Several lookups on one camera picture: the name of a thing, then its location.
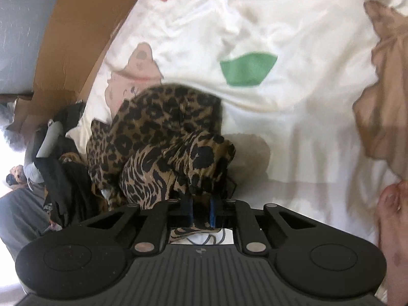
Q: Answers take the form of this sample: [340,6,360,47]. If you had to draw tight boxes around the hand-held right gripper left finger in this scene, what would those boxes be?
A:
[80,196,194,256]

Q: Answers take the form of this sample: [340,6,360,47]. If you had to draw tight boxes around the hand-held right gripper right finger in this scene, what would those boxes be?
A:
[210,196,324,256]

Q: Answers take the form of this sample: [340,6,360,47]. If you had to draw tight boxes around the leopard print shorts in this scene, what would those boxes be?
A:
[86,83,237,235]

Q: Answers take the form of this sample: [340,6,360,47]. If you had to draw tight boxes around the black clothing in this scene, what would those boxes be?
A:
[35,100,106,227]

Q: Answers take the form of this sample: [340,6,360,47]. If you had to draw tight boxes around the grey cloth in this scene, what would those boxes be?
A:
[0,185,55,262]

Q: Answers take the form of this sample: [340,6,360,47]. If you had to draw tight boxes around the white printed bedsheet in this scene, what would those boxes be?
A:
[65,0,408,252]

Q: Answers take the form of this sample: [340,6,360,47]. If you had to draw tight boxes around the cardboard box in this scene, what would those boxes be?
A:
[6,0,154,131]

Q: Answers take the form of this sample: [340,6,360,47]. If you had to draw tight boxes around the person's bare foot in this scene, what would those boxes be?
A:
[373,180,408,303]

